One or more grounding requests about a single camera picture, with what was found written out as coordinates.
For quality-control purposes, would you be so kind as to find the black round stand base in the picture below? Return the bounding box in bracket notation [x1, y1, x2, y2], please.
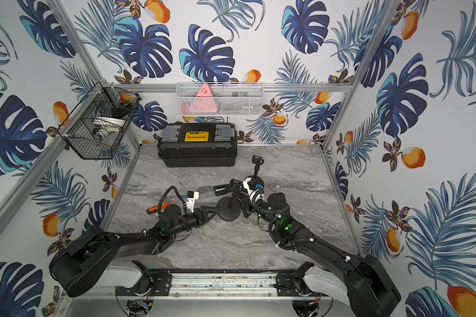
[216, 197, 241, 222]

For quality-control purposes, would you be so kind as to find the black stand pole with clip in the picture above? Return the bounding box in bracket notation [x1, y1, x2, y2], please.
[251, 155, 264, 178]

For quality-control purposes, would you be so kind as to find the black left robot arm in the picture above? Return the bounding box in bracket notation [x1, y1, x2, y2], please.
[49, 196, 217, 297]

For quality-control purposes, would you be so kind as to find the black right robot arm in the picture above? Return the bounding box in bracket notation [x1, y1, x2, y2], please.
[230, 177, 401, 316]

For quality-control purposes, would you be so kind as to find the black plastic toolbox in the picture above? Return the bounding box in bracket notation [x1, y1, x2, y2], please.
[157, 123, 237, 168]

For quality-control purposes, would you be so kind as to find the pink triangular object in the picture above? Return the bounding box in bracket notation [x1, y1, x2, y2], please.
[181, 83, 218, 116]

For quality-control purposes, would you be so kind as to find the orange handled screwdriver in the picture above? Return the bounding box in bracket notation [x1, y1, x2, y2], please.
[146, 202, 171, 215]

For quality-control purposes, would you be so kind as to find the aluminium front rail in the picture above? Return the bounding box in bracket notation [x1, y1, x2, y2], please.
[61, 271, 387, 300]

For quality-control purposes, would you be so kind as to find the white mesh wall basket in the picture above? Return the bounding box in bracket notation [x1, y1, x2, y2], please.
[176, 82, 264, 117]

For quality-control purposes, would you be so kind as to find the black wire basket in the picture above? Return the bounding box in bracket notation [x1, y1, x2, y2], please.
[56, 82, 141, 160]

